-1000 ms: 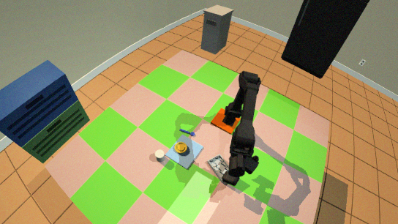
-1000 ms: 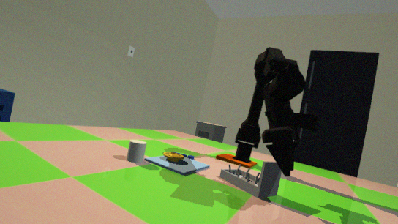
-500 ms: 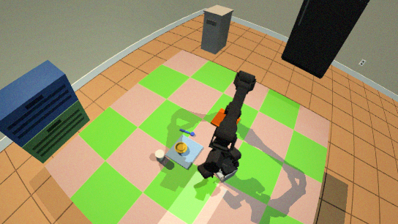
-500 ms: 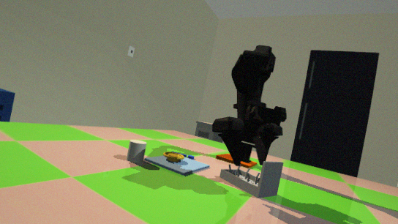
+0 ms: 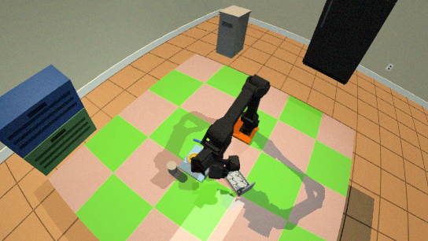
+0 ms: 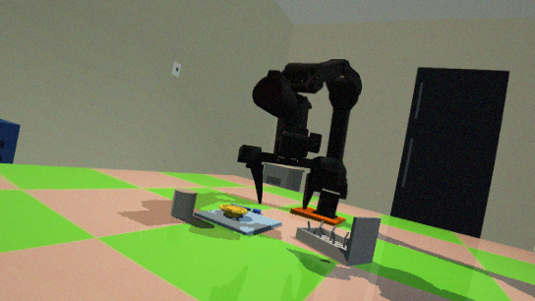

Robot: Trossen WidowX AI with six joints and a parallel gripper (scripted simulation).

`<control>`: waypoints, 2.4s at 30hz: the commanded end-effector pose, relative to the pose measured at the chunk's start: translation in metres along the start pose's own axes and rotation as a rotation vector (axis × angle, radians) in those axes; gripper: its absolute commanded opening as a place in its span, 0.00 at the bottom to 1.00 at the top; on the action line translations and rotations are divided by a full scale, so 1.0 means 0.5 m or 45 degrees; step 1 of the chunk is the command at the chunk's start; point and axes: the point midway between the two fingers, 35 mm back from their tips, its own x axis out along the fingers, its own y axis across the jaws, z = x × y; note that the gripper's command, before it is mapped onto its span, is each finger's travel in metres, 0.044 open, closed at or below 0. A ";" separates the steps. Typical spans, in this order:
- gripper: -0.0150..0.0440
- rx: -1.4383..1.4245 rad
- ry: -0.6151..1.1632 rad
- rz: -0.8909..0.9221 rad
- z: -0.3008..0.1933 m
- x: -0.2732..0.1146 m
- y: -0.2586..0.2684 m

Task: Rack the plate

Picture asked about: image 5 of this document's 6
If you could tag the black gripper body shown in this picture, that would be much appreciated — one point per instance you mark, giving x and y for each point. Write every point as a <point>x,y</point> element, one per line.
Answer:
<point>232,162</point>

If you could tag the grey cylinder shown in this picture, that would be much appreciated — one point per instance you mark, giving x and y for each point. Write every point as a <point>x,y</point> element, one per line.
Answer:
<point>172,167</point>

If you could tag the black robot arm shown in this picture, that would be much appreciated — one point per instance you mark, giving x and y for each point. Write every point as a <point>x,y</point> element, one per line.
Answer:
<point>219,133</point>

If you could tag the olive-yellow round plate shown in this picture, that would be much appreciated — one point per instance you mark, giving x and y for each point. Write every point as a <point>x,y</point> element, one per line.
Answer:
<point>190,156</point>

